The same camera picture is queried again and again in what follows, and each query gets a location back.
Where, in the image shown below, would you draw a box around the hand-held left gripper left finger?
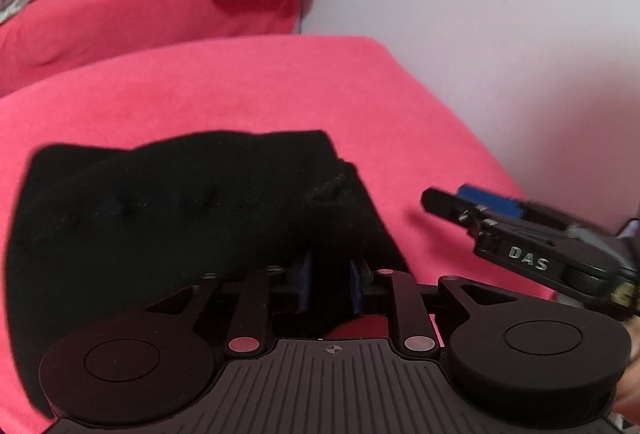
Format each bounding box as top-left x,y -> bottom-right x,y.
145,251 -> 316,358

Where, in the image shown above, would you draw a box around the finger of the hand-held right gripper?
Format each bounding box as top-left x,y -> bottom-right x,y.
421,186 -> 491,242
456,183 -> 573,231

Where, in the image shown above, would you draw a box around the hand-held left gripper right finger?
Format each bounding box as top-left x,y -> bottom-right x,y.
349,256 -> 521,360

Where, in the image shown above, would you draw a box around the black pants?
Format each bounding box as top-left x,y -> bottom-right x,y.
5,129 -> 412,420

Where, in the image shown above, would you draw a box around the pink fleece blanket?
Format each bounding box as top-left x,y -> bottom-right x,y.
0,36 -> 568,434

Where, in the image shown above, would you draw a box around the red fleece blanket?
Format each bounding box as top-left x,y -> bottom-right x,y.
0,0 -> 303,98

